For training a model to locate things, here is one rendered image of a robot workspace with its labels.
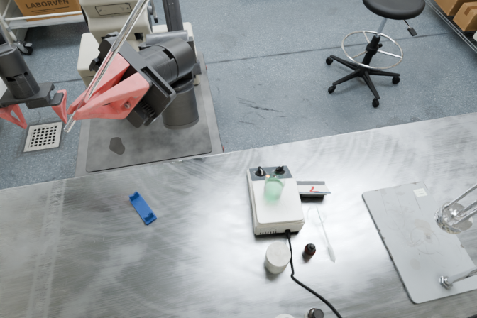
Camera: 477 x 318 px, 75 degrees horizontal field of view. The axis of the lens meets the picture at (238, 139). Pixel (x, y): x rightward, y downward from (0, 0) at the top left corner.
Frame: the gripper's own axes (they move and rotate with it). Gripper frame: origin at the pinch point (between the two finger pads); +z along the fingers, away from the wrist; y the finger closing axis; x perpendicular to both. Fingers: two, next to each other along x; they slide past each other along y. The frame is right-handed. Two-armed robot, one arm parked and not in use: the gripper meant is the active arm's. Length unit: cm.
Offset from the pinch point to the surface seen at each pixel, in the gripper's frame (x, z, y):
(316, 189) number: -19, -52, -47
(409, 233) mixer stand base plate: -6, -51, -70
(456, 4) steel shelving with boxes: 47, -290, -84
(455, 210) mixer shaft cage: 9, -45, -63
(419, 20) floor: 21, -305, -79
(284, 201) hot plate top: -21, -40, -39
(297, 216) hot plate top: -19, -38, -43
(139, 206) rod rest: -52, -30, -15
